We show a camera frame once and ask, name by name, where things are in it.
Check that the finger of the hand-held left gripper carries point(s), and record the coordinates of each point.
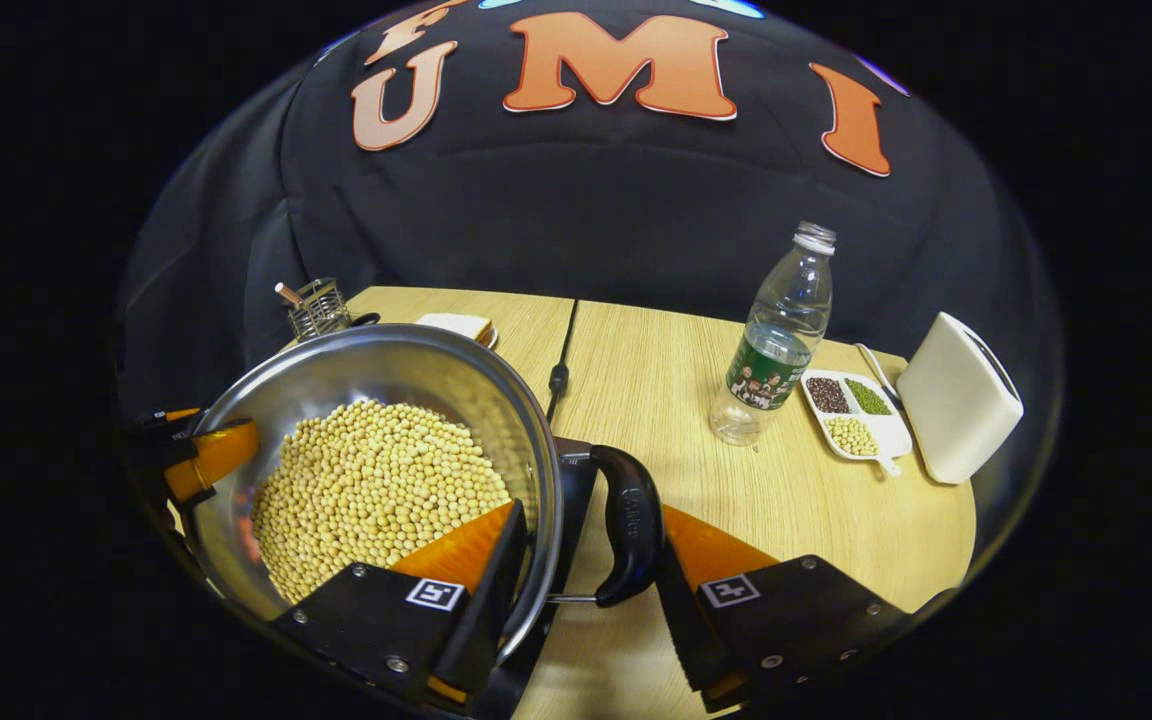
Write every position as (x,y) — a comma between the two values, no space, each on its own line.
(161,425)
(216,455)

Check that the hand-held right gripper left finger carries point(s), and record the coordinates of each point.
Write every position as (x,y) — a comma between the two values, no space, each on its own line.
(491,605)

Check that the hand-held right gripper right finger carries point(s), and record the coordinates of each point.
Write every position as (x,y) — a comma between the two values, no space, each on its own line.
(681,630)

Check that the small pile of soybeans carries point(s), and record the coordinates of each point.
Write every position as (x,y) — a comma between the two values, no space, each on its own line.
(851,436)

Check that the sandwich with lettuce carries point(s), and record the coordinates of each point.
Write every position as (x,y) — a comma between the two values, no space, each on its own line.
(456,325)

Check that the pile of red beans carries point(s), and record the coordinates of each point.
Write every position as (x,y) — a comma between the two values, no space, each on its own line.
(827,395)

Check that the white divided dish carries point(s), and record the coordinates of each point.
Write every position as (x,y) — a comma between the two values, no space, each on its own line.
(891,430)

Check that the pile of green mung beans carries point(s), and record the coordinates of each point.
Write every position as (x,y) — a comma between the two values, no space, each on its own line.
(867,397)

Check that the clear plastic water bottle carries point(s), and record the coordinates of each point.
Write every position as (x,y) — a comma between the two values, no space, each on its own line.
(786,330)

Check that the white toaster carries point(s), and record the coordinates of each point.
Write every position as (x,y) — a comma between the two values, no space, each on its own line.
(951,400)

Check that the black backdrop cloth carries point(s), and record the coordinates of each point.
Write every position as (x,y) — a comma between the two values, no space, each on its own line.
(586,200)

